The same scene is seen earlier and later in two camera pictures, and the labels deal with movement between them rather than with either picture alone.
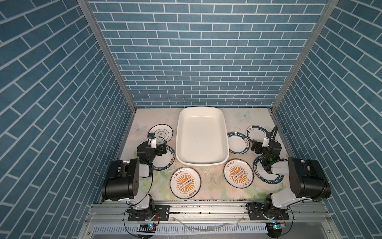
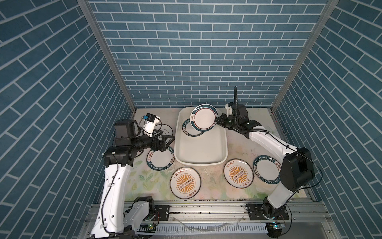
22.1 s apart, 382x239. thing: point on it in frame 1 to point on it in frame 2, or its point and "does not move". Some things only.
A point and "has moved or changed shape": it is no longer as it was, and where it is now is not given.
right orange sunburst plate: (238, 173) does not move
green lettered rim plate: (238, 143) to (189, 130)
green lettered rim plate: (266, 177) does not move
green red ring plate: (256, 132) has moved or changed shape
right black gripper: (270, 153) to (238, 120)
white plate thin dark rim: (162, 132) does not move
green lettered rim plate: (164, 162) does not move
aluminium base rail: (307, 220) does not move
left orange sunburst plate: (185, 182) does not move
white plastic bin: (201, 136) does not move
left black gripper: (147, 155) to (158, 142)
